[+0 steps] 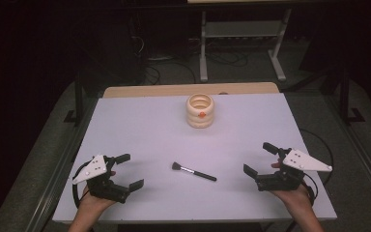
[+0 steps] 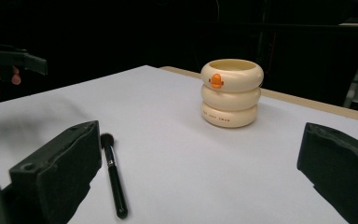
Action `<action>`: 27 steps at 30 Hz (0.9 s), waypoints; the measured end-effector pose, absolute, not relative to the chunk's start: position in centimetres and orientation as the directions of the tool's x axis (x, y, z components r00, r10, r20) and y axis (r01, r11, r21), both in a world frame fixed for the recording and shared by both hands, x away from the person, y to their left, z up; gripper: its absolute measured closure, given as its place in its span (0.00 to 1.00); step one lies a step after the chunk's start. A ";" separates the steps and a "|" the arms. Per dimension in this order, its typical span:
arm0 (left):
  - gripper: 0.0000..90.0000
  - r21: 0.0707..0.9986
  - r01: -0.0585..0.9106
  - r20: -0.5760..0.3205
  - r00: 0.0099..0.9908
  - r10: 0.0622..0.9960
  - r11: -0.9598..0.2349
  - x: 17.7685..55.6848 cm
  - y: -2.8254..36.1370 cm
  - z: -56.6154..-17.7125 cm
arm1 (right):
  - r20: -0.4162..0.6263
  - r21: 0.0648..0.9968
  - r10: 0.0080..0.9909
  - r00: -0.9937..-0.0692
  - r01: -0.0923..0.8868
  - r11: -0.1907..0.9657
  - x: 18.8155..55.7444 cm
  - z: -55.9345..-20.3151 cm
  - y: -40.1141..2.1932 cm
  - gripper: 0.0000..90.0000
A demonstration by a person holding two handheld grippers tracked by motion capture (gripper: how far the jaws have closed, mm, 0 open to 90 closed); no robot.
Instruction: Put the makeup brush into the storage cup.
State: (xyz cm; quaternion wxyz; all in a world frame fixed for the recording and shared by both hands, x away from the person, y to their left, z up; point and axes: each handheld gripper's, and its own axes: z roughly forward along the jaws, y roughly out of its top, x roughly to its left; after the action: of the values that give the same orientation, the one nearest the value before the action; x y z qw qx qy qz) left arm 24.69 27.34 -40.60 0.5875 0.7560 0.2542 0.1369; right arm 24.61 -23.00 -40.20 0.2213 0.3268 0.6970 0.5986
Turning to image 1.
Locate person's right hand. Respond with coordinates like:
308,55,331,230
270,183,313,207

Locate black makeup brush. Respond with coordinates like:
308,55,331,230
171,161,217,183

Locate grey metal stand frame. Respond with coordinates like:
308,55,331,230
198,9,293,83

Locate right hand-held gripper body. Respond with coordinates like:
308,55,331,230
255,148,333,192

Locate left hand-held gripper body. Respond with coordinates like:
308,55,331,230
71,154,131,205

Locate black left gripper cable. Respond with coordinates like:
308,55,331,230
71,160,92,210

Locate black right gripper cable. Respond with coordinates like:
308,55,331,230
299,129,334,207

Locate wooden table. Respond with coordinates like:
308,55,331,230
102,81,280,99

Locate black metal post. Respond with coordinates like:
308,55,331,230
338,66,366,126
63,71,87,128

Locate cream ribbed brush holder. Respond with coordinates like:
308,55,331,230
185,93,214,130

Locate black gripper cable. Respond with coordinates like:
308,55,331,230
71,160,92,210
299,129,334,207

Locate black floor cables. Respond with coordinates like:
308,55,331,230
128,18,249,85

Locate person's left hand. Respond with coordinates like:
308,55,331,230
80,185,118,211

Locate white board sheet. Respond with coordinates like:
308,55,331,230
52,93,338,224

